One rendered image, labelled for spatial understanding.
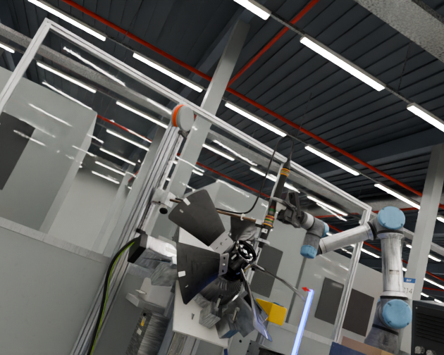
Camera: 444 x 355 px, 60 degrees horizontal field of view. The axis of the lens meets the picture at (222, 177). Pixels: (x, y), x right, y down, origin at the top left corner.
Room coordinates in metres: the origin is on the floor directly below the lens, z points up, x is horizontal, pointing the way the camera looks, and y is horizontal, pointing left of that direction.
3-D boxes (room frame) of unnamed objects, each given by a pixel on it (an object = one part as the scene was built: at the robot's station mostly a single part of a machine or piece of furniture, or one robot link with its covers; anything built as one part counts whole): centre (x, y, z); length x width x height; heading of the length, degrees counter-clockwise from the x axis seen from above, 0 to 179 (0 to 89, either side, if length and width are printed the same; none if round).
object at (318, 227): (1.85, -0.52, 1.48); 0.11 x 0.08 x 0.09; 113
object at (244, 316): (1.79, -0.31, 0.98); 0.20 x 0.16 x 0.20; 23
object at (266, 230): (1.74, -0.27, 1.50); 0.04 x 0.04 x 0.46
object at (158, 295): (2.20, 0.13, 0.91); 0.17 x 0.16 x 0.11; 23
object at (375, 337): (1.85, -0.96, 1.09); 0.15 x 0.15 x 0.10
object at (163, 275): (1.67, 0.07, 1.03); 0.15 x 0.10 x 0.14; 23
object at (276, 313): (2.15, -0.49, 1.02); 0.16 x 0.10 x 0.11; 23
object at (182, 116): (2.12, 0.34, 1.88); 0.17 x 0.15 x 0.16; 113
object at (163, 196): (2.07, 0.26, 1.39); 0.10 x 0.07 x 0.08; 58
